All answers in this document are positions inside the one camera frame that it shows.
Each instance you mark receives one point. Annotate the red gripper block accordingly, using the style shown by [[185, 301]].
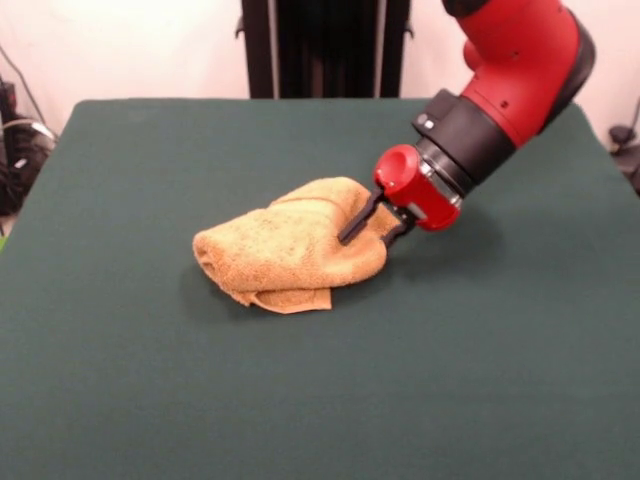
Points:
[[420, 195]]

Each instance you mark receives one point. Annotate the orange-tan terry towel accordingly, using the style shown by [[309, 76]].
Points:
[[280, 250]]

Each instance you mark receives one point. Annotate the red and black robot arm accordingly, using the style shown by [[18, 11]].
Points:
[[520, 75]]

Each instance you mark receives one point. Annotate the dark green table cloth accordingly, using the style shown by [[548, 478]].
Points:
[[400, 410]]

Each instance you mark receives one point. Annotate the dark tripod base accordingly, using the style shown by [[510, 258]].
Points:
[[620, 134]]

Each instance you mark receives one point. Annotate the black robot pedestal stand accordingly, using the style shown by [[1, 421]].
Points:
[[325, 50]]

